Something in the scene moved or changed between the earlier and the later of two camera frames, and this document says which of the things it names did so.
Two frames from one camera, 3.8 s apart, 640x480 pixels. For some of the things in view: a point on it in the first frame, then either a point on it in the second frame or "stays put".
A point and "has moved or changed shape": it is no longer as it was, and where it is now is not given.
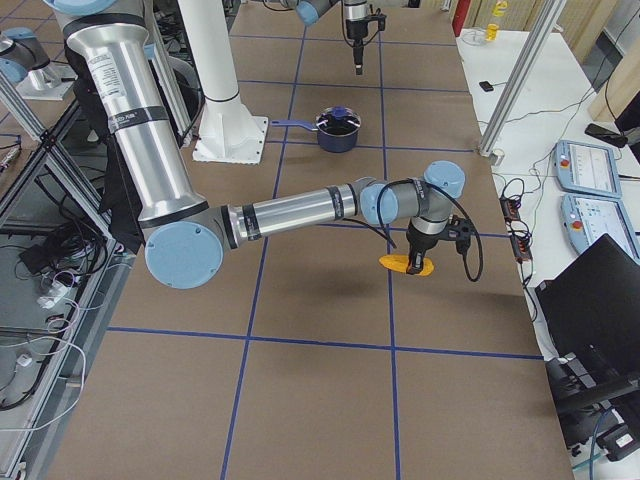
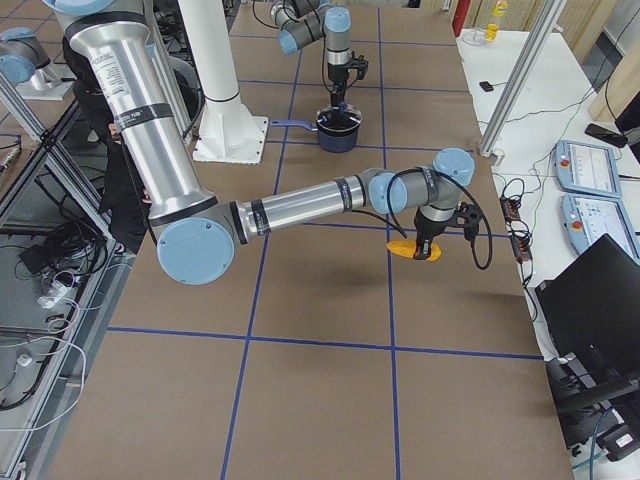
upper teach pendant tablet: [587, 167] stays put
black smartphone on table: [606, 135] stays put
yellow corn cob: [400, 262] has moved or changed shape
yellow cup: [491, 31] stays put
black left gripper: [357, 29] to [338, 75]
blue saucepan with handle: [337, 128] stays put
